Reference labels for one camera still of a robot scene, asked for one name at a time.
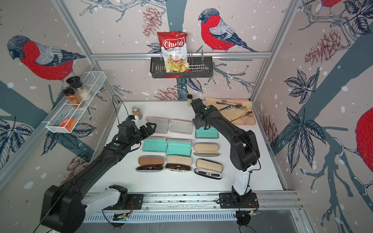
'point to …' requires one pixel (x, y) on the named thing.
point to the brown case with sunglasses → (148, 163)
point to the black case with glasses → (209, 168)
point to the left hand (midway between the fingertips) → (154, 124)
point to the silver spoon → (224, 101)
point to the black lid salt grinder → (82, 92)
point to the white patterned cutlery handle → (229, 108)
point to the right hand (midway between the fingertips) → (202, 120)
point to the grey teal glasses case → (211, 133)
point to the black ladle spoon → (236, 106)
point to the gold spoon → (248, 113)
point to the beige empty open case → (206, 149)
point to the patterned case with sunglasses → (178, 163)
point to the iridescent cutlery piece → (228, 103)
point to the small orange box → (68, 123)
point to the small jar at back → (189, 97)
